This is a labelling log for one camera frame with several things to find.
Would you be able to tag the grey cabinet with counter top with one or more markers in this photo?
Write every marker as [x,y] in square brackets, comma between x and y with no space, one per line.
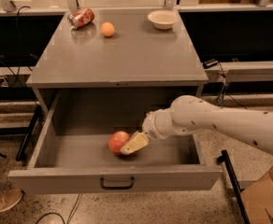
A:
[137,55]

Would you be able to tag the black chair leg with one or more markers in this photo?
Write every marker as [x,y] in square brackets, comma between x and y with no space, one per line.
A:
[26,132]

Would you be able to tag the black drawer handle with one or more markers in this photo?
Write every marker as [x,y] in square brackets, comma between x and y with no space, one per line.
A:
[117,184]

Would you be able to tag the red soda can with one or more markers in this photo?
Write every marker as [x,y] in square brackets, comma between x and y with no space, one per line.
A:
[80,18]

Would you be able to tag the tan shoe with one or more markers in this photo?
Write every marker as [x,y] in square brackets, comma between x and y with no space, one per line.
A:
[9,198]

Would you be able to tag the black power adapter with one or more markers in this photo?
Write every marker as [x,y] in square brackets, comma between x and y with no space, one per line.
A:
[210,63]

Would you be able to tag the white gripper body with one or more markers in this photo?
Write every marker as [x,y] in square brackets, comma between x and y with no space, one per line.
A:
[150,127]

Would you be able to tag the white bowl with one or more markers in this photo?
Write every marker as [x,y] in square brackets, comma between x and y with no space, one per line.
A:
[163,19]

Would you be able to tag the grey open drawer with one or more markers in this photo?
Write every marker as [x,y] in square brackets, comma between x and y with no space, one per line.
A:
[72,153]

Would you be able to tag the cardboard box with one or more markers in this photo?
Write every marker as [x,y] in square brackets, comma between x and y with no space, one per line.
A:
[258,199]

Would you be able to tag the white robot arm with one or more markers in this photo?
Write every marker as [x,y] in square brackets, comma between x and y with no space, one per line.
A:
[189,114]

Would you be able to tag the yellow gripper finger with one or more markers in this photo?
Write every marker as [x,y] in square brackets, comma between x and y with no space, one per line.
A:
[137,141]

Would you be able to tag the black metal stand leg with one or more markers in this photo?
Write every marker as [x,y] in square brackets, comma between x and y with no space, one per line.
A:
[225,159]

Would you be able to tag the orange fruit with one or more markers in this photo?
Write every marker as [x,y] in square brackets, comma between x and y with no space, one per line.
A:
[107,29]

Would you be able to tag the red apple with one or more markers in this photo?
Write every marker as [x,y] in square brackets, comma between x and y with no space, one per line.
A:
[117,140]

